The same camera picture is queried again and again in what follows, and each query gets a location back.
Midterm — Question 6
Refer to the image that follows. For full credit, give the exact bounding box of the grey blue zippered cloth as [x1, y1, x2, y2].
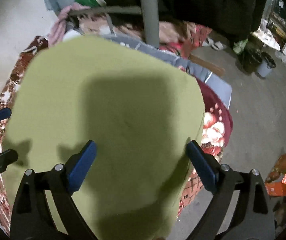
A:
[105, 35, 233, 108]

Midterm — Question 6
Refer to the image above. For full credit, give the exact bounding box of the brown cardboard piece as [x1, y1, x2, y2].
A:
[189, 55, 226, 78]

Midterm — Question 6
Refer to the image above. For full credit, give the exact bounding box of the grey metal pole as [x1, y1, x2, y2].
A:
[136, 0, 161, 44]

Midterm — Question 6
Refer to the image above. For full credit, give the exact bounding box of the white cloth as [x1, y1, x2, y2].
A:
[63, 29, 83, 42]

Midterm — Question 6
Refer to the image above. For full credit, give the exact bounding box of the pink cloth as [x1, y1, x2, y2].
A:
[48, 2, 83, 47]

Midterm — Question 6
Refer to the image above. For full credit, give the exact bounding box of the olive green hooded jacket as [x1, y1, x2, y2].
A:
[1, 34, 206, 240]

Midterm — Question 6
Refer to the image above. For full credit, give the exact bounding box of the red patterned cloth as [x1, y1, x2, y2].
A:
[158, 21, 212, 55]

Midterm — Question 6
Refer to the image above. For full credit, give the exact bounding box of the shiny metal sheet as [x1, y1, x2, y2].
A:
[250, 27, 281, 52]

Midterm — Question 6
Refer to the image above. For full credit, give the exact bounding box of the grey metal rail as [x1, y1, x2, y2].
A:
[69, 6, 142, 17]

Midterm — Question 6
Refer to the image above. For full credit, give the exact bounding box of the grey bucket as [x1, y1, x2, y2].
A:
[257, 52, 276, 78]

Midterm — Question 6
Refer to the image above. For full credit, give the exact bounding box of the black bin bag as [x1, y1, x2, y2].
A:
[240, 47, 262, 73]

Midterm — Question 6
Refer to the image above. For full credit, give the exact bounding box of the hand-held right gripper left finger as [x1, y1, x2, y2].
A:
[10, 140, 98, 240]

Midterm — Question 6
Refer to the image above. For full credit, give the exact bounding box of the dark hanging clothing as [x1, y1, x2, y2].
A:
[96, 0, 271, 44]

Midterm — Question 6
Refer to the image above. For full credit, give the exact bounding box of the beige floral quilt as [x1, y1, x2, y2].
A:
[79, 17, 146, 40]

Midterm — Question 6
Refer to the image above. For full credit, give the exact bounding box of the brown red floral blanket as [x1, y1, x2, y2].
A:
[0, 35, 233, 238]

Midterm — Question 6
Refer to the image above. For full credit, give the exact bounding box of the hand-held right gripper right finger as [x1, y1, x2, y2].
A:
[185, 140, 276, 240]

